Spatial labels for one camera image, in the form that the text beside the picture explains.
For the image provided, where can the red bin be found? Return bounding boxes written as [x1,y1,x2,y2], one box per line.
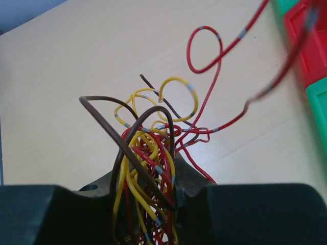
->
[283,1,326,88]

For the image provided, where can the red wire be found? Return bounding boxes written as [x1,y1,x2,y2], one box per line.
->
[178,0,320,143]

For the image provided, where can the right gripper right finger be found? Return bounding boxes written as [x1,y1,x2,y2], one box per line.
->
[175,154,326,244]

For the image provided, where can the right green bin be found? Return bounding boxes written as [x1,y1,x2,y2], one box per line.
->
[306,77,326,155]

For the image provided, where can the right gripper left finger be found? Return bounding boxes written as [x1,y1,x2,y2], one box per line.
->
[0,150,133,245]

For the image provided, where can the wire bundle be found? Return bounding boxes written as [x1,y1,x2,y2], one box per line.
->
[78,73,218,245]

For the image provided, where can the left green bin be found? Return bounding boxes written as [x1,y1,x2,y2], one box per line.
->
[271,0,308,20]

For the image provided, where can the green bin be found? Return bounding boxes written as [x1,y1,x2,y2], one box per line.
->
[306,77,326,155]
[271,0,308,20]

